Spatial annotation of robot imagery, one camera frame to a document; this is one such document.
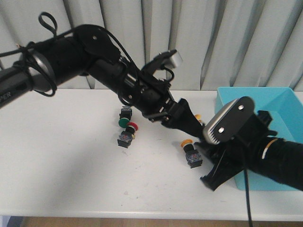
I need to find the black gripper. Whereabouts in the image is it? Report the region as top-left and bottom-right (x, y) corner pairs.
(118, 70), (204, 139)
(195, 111), (276, 191)

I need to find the yellow button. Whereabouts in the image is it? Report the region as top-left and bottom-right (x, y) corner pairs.
(180, 139), (203, 168)
(194, 114), (204, 125)

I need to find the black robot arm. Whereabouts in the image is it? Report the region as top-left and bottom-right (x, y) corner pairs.
(195, 111), (303, 191)
(0, 25), (203, 138)

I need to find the light blue plastic box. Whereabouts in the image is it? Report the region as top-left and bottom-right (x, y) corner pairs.
(214, 87), (303, 191)

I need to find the green button rear left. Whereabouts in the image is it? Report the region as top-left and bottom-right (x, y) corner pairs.
(118, 106), (132, 128)

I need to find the red button left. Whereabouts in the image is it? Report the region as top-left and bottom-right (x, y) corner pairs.
(117, 122), (139, 148)

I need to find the grey pleated curtain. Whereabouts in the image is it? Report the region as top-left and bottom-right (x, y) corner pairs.
(0, 0), (303, 91)

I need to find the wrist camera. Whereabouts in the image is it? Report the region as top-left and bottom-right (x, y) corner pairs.
(141, 50), (183, 75)
(203, 96), (255, 145)

